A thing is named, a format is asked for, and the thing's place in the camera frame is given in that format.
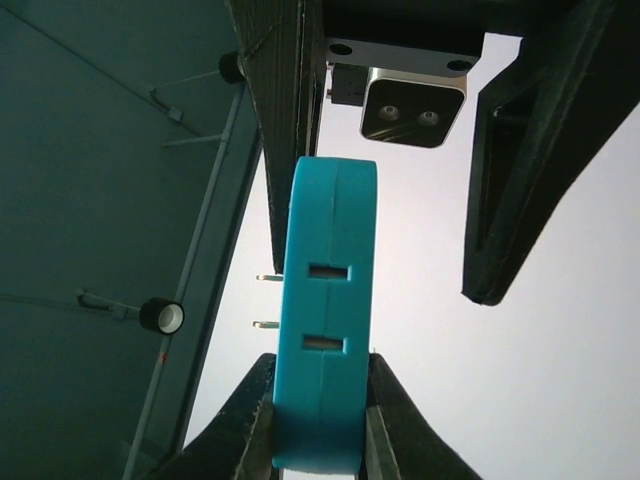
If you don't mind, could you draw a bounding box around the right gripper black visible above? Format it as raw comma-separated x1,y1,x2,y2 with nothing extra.
323,1,525,57

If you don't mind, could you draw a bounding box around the black ceiling spotlight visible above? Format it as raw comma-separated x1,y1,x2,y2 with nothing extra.
139,297,185,336
218,51,245,85

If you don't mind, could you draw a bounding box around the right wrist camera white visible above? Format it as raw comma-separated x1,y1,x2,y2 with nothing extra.
326,37,483,149

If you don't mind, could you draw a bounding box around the blue round adapter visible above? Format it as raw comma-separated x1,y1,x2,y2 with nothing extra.
272,157,377,475

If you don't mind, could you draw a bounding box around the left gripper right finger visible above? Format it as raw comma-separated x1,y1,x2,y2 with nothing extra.
362,353,481,480

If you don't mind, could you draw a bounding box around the black ceiling spotlight far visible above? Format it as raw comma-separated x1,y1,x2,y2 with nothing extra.
218,51,245,85

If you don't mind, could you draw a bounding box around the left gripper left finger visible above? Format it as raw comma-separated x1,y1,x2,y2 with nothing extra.
147,353,278,479

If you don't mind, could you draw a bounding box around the black ceiling spotlight near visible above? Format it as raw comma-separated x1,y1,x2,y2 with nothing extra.
139,297,185,336

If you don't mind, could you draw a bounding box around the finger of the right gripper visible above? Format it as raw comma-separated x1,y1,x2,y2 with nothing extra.
226,0,326,273
462,1,639,306

